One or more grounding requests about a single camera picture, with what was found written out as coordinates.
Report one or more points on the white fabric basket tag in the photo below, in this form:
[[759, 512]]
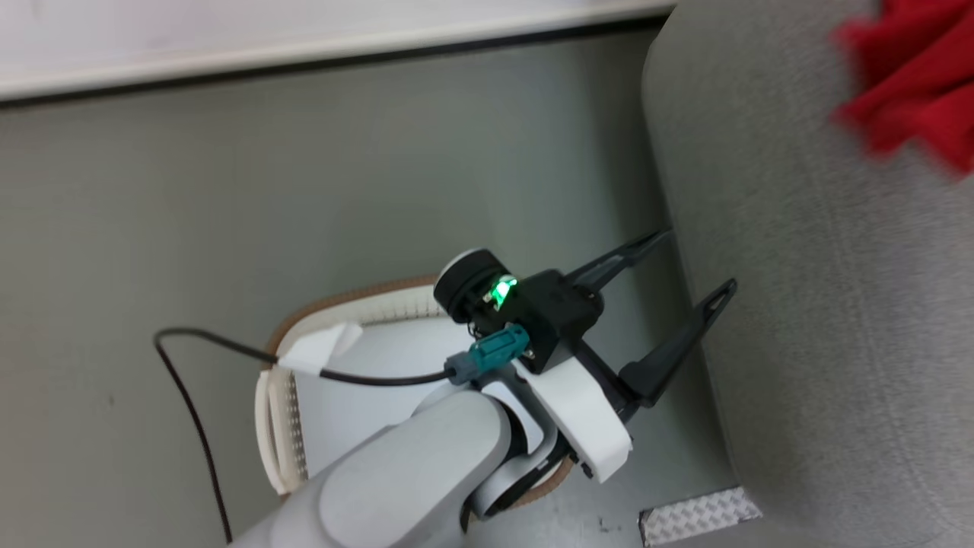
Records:
[[316, 352]]

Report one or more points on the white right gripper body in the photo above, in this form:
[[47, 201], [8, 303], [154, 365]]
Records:
[[586, 418]]

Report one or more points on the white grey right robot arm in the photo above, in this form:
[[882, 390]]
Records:
[[411, 472]]

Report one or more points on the woven white laundry basket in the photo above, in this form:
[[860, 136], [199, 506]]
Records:
[[358, 396]]

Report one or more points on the red white sports jersey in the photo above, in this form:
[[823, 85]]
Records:
[[913, 84]]

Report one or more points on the white and dark baseboard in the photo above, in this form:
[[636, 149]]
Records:
[[304, 61]]

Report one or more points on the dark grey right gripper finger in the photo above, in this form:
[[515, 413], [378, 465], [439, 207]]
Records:
[[616, 257], [673, 354]]

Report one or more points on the metal diamond plate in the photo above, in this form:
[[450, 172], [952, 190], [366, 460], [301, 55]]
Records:
[[696, 516]]

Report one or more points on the grey fabric sofa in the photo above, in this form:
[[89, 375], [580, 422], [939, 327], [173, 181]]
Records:
[[799, 304]]

